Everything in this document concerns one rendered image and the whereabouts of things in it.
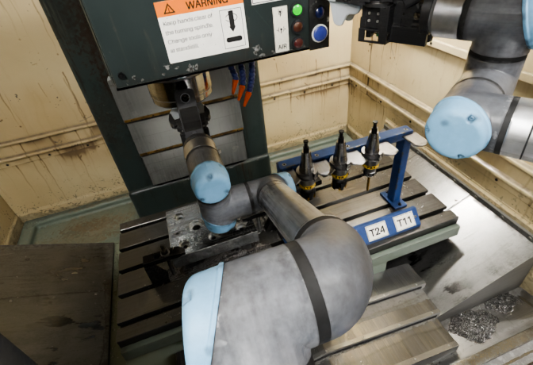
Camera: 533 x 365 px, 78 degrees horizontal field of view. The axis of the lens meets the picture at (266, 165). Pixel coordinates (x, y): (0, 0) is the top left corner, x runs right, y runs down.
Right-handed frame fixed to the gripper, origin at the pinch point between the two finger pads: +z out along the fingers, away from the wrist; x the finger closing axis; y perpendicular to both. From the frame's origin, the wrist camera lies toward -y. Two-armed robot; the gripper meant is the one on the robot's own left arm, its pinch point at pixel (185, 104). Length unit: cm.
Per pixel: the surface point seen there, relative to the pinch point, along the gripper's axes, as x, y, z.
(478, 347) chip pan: 68, 77, -60
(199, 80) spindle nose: 4.5, -8.8, -7.6
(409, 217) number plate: 64, 50, -24
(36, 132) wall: -70, 35, 80
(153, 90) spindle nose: -6.6, -7.9, -5.4
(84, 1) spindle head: -11.6, -31.1, -21.0
